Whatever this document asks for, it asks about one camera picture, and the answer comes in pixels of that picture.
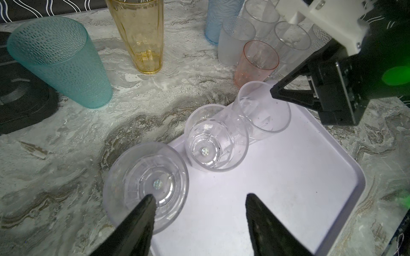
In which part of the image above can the small pink plastic cup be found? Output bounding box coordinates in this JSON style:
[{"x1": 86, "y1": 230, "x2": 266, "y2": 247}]
[{"x1": 233, "y1": 40, "x2": 280, "y2": 89}]

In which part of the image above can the small pale blue cup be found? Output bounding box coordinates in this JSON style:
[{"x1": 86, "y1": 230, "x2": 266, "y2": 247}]
[{"x1": 218, "y1": 16, "x2": 256, "y2": 66}]

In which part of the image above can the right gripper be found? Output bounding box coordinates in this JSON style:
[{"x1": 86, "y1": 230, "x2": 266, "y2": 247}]
[{"x1": 270, "y1": 39, "x2": 410, "y2": 126}]

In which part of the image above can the clear plain glass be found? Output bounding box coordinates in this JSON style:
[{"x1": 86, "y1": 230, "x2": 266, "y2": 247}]
[{"x1": 232, "y1": 81, "x2": 291, "y2": 144}]

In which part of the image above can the black plastic tool case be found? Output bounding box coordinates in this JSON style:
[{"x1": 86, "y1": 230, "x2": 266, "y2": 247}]
[{"x1": 1, "y1": 32, "x2": 59, "y2": 135}]

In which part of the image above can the tall yellow plastic cup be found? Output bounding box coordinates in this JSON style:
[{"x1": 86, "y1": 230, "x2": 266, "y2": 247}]
[{"x1": 106, "y1": 0, "x2": 164, "y2": 75}]

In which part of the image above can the teal textured plastic cup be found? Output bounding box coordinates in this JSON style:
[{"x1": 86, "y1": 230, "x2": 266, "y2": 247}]
[{"x1": 6, "y1": 17, "x2": 113, "y2": 109}]

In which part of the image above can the clear glass centre right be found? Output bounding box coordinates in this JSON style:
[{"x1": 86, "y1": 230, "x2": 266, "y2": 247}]
[{"x1": 242, "y1": 0, "x2": 280, "y2": 40}]

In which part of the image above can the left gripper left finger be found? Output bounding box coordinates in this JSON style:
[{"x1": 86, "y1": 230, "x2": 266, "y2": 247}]
[{"x1": 91, "y1": 194, "x2": 157, "y2": 256}]

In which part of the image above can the clear stemmed glass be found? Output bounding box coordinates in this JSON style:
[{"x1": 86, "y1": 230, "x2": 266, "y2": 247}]
[{"x1": 103, "y1": 142, "x2": 189, "y2": 234}]

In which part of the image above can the lavender plastic tray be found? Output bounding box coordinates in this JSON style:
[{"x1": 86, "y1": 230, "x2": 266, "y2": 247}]
[{"x1": 151, "y1": 104, "x2": 366, "y2": 256}]

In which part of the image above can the clear glass back right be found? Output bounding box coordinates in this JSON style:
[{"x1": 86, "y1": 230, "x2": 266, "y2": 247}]
[{"x1": 266, "y1": 21, "x2": 311, "y2": 77}]

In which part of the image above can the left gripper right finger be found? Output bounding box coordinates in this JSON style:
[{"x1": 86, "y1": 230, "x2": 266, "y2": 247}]
[{"x1": 245, "y1": 194, "x2": 312, "y2": 256}]

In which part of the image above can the clear faceted glass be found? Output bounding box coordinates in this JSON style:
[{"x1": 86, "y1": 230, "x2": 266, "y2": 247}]
[{"x1": 184, "y1": 104, "x2": 249, "y2": 172}]

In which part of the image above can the tall blue plastic cup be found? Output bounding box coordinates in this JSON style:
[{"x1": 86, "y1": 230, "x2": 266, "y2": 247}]
[{"x1": 205, "y1": 0, "x2": 244, "y2": 45}]

